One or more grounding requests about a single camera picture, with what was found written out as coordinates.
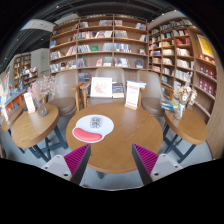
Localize round wooden side table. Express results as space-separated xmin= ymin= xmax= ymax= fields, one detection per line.
xmin=10 ymin=102 xmax=69 ymax=163
xmin=163 ymin=108 xmax=209 ymax=164
xmin=0 ymin=105 xmax=25 ymax=154

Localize light blue flat books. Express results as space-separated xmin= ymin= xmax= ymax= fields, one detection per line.
xmin=126 ymin=79 xmax=148 ymax=89

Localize white hanging ceiling panel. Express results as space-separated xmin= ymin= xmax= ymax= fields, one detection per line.
xmin=19 ymin=18 xmax=57 ymax=33

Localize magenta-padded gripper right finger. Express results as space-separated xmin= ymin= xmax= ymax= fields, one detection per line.
xmin=131 ymin=143 xmax=184 ymax=186

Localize curved wooden bookshelf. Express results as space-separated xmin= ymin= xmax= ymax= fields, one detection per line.
xmin=147 ymin=16 xmax=218 ymax=116

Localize low colourful display shelf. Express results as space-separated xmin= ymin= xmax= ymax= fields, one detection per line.
xmin=0 ymin=68 xmax=28 ymax=116

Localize dark book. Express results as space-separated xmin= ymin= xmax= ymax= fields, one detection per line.
xmin=111 ymin=82 xmax=126 ymax=99

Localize beige padded armchair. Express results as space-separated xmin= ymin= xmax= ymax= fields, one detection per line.
xmin=136 ymin=69 xmax=166 ymax=118
xmin=49 ymin=69 xmax=84 ymax=117
xmin=79 ymin=66 xmax=127 ymax=108

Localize small distant bookshelf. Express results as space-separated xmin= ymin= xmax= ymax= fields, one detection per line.
xmin=12 ymin=53 xmax=38 ymax=88

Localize wide wooden bookshelf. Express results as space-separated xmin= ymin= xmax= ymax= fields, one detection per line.
xmin=49 ymin=13 xmax=149 ymax=76

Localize white sign wooden base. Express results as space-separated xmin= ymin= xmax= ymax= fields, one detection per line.
xmin=124 ymin=80 xmax=141 ymax=111

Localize white mouse pad red rest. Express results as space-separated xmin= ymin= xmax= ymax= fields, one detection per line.
xmin=71 ymin=114 xmax=115 ymax=144

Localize white picture with red print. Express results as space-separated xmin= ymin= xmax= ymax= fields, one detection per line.
xmin=89 ymin=76 xmax=114 ymax=99

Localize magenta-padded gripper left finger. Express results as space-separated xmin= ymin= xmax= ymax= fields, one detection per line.
xmin=41 ymin=143 xmax=92 ymax=186

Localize stack of books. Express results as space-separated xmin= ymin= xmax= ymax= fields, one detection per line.
xmin=160 ymin=98 xmax=179 ymax=112

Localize glass vase pink dried flowers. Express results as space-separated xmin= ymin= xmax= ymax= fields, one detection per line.
xmin=28 ymin=74 xmax=58 ymax=118

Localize transparent computer mouse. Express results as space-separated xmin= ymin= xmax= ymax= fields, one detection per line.
xmin=89 ymin=115 xmax=103 ymax=129

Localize small white card sign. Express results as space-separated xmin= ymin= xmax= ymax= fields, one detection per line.
xmin=23 ymin=91 xmax=37 ymax=114

